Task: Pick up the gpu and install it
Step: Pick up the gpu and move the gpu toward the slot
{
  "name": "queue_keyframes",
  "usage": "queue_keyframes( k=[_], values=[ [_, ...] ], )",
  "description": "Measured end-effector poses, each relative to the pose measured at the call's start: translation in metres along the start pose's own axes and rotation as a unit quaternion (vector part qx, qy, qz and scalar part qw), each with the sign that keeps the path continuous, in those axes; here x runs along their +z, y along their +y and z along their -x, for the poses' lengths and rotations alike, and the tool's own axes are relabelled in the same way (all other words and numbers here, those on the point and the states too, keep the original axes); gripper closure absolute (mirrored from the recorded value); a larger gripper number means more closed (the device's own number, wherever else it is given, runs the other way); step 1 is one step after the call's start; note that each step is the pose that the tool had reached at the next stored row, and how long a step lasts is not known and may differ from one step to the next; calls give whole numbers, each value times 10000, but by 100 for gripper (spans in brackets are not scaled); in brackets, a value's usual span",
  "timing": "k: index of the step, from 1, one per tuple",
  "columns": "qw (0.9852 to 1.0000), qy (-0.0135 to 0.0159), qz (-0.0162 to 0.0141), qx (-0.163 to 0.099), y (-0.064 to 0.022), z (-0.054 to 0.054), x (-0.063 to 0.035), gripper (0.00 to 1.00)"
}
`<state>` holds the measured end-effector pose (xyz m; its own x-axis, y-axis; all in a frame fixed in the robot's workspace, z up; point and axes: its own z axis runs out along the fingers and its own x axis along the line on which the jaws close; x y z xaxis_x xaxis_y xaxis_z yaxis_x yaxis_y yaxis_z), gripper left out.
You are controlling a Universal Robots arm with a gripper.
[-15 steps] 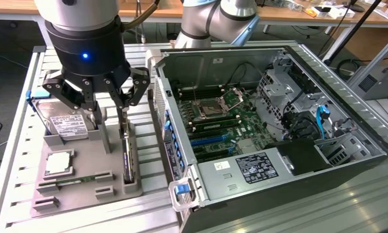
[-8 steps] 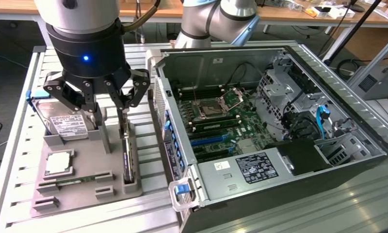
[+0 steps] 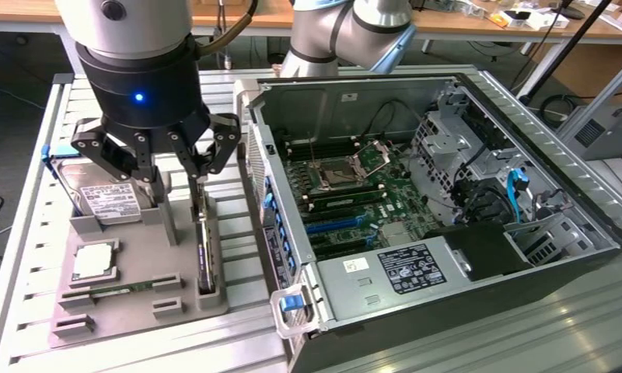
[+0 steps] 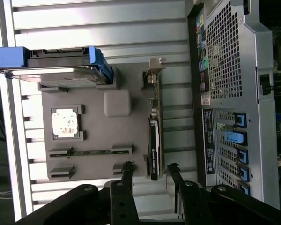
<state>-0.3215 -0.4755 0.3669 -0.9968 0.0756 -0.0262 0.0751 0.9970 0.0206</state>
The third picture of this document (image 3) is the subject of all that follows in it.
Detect black graphics card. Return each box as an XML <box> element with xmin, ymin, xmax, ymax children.
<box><xmin>190</xmin><ymin>174</ymin><xmax>220</xmax><ymax>296</ymax></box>

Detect grey plastic case handle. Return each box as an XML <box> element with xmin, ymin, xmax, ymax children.
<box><xmin>267</xmin><ymin>284</ymin><xmax>318</xmax><ymax>340</ymax></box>
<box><xmin>232</xmin><ymin>78</ymin><xmax>271</xmax><ymax>156</ymax></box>

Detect silver hard disk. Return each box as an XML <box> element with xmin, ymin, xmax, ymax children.
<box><xmin>51</xmin><ymin>155</ymin><xmax>155</xmax><ymax>226</ymax></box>

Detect silver power supply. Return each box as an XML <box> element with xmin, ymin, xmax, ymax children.
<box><xmin>310</xmin><ymin>235</ymin><xmax>478</xmax><ymax>331</ymax></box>

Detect silver CPU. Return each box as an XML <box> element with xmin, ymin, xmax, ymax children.
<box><xmin>71</xmin><ymin>244</ymin><xmax>116</xmax><ymax>283</ymax></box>

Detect black looped wire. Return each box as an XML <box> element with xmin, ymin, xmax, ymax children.
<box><xmin>361</xmin><ymin>99</ymin><xmax>414</xmax><ymax>143</ymax></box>

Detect white cardboard box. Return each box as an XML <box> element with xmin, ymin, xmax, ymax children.
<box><xmin>522</xmin><ymin>10</ymin><xmax>572</xmax><ymax>31</ymax></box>

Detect blue disk wire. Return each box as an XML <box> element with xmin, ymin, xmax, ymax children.
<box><xmin>505</xmin><ymin>165</ymin><xmax>530</xmax><ymax>226</ymax></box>

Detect black expansion slot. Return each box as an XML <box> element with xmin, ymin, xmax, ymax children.
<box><xmin>303</xmin><ymin>209</ymin><xmax>365</xmax><ymax>225</ymax></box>
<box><xmin>315</xmin><ymin>243</ymin><xmax>374</xmax><ymax>258</ymax></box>

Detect black plastic shroud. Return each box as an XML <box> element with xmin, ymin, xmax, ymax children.
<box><xmin>423</xmin><ymin>221</ymin><xmax>537</xmax><ymax>284</ymax></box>

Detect silver disk bay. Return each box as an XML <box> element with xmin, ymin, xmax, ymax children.
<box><xmin>502</xmin><ymin>211</ymin><xmax>621</xmax><ymax>267</ymax></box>

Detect black power connector wires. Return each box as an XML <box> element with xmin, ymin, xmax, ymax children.
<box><xmin>450</xmin><ymin>147</ymin><xmax>509</xmax><ymax>228</ymax></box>

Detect long wooden desk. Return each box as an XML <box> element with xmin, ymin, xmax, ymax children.
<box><xmin>61</xmin><ymin>0</ymin><xmax>622</xmax><ymax>94</ymax></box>

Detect grey equipment box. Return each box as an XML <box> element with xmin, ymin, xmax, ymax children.
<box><xmin>557</xmin><ymin>104</ymin><xmax>622</xmax><ymax>162</ymax></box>

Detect green RAM stick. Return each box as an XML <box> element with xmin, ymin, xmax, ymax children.
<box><xmin>61</xmin><ymin>280</ymin><xmax>160</xmax><ymax>300</ymax></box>

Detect silver chipset heat sink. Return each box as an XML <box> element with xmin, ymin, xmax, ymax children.
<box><xmin>381</xmin><ymin>223</ymin><xmax>414</xmax><ymax>240</ymax></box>

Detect black PC case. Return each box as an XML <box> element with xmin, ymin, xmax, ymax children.
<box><xmin>232</xmin><ymin>71</ymin><xmax>622</xmax><ymax>373</ymax></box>

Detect CPU socket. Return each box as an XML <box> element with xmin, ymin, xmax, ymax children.
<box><xmin>310</xmin><ymin>154</ymin><xmax>369</xmax><ymax>192</ymax></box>

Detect small wooden desk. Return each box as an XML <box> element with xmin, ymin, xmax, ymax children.
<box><xmin>0</xmin><ymin>0</ymin><xmax>68</xmax><ymax>36</ymax></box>

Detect RAM slot white latches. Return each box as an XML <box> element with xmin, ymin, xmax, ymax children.
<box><xmin>286</xmin><ymin>141</ymin><xmax>363</xmax><ymax>154</ymax></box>
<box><xmin>286</xmin><ymin>134</ymin><xmax>358</xmax><ymax>145</ymax></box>

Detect blue expansion slot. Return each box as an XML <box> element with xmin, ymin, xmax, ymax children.
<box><xmin>305</xmin><ymin>218</ymin><xmax>367</xmax><ymax>235</ymax></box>

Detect dark RAM stick white label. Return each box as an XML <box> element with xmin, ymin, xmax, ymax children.
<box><xmin>306</xmin><ymin>190</ymin><xmax>387</xmax><ymax>214</ymax></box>

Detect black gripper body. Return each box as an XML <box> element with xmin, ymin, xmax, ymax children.
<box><xmin>75</xmin><ymin>34</ymin><xmax>212</xmax><ymax>131</ymax></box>

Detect black stand pole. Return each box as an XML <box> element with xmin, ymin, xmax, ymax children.
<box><xmin>517</xmin><ymin>0</ymin><xmax>617</xmax><ymax>106</ymax></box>

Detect aluminium frame profile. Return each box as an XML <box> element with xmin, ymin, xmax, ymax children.
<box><xmin>554</xmin><ymin>50</ymin><xmax>622</xmax><ymax>137</ymax></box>

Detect green motherboard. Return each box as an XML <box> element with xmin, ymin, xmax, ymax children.
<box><xmin>282</xmin><ymin>134</ymin><xmax>450</xmax><ymax>261</ymax></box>

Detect thin locking lever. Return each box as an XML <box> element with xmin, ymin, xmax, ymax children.
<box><xmin>309</xmin><ymin>131</ymin><xmax>323</xmax><ymax>166</ymax></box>

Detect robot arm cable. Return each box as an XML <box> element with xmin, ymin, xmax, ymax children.
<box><xmin>192</xmin><ymin>0</ymin><xmax>262</xmax><ymax>54</ymax></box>

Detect small black white box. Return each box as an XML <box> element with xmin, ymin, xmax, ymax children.
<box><xmin>500</xmin><ymin>9</ymin><xmax>533</xmax><ymax>28</ymax></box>

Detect hanging cable with plug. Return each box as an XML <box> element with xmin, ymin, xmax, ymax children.
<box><xmin>215</xmin><ymin>0</ymin><xmax>238</xmax><ymax>71</ymax></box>

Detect silver socket cover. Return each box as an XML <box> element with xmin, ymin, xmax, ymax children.
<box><xmin>350</xmin><ymin>139</ymin><xmax>401</xmax><ymax>172</ymax></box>

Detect black monitor foot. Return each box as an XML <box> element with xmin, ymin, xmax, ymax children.
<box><xmin>546</xmin><ymin>0</ymin><xmax>588</xmax><ymax>20</ymax></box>

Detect grey parts rack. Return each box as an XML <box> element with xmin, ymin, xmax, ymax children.
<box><xmin>47</xmin><ymin>170</ymin><xmax>232</xmax><ymax>349</ymax></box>

